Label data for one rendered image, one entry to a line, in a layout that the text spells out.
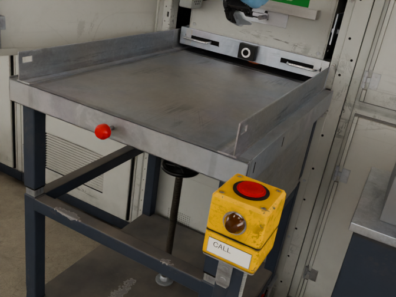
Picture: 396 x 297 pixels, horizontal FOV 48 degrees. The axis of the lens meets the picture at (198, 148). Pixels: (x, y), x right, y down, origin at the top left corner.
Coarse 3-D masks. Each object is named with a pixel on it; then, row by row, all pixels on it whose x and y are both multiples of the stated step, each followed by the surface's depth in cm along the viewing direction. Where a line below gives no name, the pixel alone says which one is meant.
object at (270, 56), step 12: (180, 36) 160; (192, 36) 158; (204, 36) 155; (216, 36) 153; (204, 48) 157; (216, 48) 154; (228, 48) 152; (264, 48) 146; (276, 48) 145; (264, 60) 147; (276, 60) 145; (288, 60) 144; (300, 60) 142; (312, 60) 140; (324, 60) 139; (300, 72) 143
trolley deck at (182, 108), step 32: (128, 64) 131; (160, 64) 136; (192, 64) 142; (224, 64) 149; (32, 96) 102; (64, 96) 98; (96, 96) 101; (128, 96) 105; (160, 96) 108; (192, 96) 112; (224, 96) 116; (256, 96) 120; (320, 96) 130; (128, 128) 92; (160, 128) 89; (192, 128) 92; (224, 128) 95; (288, 128) 99; (192, 160) 86; (224, 160) 83; (256, 160) 84
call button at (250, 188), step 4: (240, 184) 60; (244, 184) 60; (248, 184) 60; (252, 184) 60; (256, 184) 60; (260, 184) 61; (240, 188) 59; (244, 188) 59; (248, 188) 59; (252, 188) 59; (256, 188) 59; (260, 188) 60; (264, 188) 60; (240, 192) 58; (244, 192) 58; (248, 192) 58; (252, 192) 58; (256, 192) 58; (260, 192) 59; (264, 192) 59; (252, 196) 58; (256, 196) 58; (260, 196) 58
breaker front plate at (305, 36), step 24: (216, 0) 150; (312, 0) 136; (336, 0) 132; (192, 24) 158; (216, 24) 153; (264, 24) 145; (288, 24) 141; (312, 24) 138; (288, 48) 144; (312, 48) 140
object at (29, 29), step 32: (0, 0) 119; (32, 0) 125; (64, 0) 132; (96, 0) 139; (128, 0) 148; (160, 0) 154; (0, 32) 120; (32, 32) 129; (64, 32) 136; (96, 32) 144; (128, 32) 153
